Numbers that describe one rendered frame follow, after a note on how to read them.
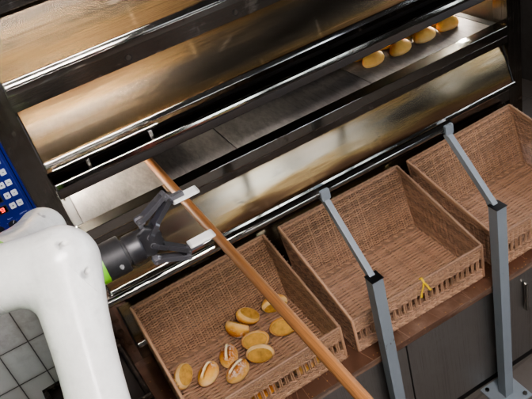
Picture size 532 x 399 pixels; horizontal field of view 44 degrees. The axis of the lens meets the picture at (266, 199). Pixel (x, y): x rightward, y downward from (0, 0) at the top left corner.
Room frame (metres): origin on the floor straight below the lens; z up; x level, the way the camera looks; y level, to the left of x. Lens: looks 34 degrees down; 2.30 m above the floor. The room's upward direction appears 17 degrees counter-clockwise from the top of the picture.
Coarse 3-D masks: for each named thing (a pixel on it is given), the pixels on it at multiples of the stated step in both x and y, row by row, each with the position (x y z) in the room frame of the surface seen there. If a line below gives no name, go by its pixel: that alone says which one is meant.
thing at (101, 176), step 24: (480, 0) 2.11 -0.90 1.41; (384, 24) 2.21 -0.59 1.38; (432, 24) 2.04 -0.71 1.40; (336, 48) 2.10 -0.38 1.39; (288, 72) 2.02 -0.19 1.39; (240, 96) 1.94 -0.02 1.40; (264, 96) 1.84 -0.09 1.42; (216, 120) 1.78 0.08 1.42; (168, 144) 1.73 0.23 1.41; (72, 168) 1.82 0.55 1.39; (120, 168) 1.68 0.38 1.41; (72, 192) 1.63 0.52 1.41
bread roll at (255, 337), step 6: (258, 330) 1.66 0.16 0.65; (246, 336) 1.64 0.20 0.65; (252, 336) 1.64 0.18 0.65; (258, 336) 1.63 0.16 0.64; (264, 336) 1.63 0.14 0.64; (246, 342) 1.63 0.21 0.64; (252, 342) 1.63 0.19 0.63; (258, 342) 1.62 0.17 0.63; (264, 342) 1.62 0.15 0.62; (246, 348) 1.62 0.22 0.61
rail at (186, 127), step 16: (464, 0) 2.09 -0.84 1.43; (432, 16) 2.05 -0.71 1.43; (384, 32) 1.99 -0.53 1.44; (352, 48) 1.95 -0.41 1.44; (320, 64) 1.91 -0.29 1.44; (288, 80) 1.87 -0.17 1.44; (256, 96) 1.83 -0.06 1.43; (224, 112) 1.80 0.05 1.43; (176, 128) 1.76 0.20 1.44; (192, 128) 1.76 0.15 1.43; (144, 144) 1.72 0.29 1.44; (112, 160) 1.68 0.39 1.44; (80, 176) 1.65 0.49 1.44
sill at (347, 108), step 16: (480, 32) 2.34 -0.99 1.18; (496, 32) 2.31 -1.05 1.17; (448, 48) 2.28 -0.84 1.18; (464, 48) 2.26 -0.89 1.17; (416, 64) 2.23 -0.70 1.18; (432, 64) 2.21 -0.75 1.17; (384, 80) 2.18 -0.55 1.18; (400, 80) 2.16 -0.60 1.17; (352, 96) 2.13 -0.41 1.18; (368, 96) 2.12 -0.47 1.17; (320, 112) 2.08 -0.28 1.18; (336, 112) 2.07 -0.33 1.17; (288, 128) 2.04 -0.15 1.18; (304, 128) 2.03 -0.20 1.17; (256, 144) 1.99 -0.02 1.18; (272, 144) 1.99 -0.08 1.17; (224, 160) 1.95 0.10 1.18; (240, 160) 1.94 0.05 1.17; (192, 176) 1.91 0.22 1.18; (208, 176) 1.91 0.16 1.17; (128, 208) 1.83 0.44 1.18; (144, 208) 1.83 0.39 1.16; (96, 224) 1.79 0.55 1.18; (112, 224) 1.79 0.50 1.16
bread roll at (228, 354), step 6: (222, 348) 1.63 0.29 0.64; (228, 348) 1.62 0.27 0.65; (234, 348) 1.63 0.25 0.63; (222, 354) 1.60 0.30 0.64; (228, 354) 1.60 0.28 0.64; (234, 354) 1.60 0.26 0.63; (222, 360) 1.59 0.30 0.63; (228, 360) 1.58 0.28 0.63; (234, 360) 1.58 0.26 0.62; (228, 366) 1.57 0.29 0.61
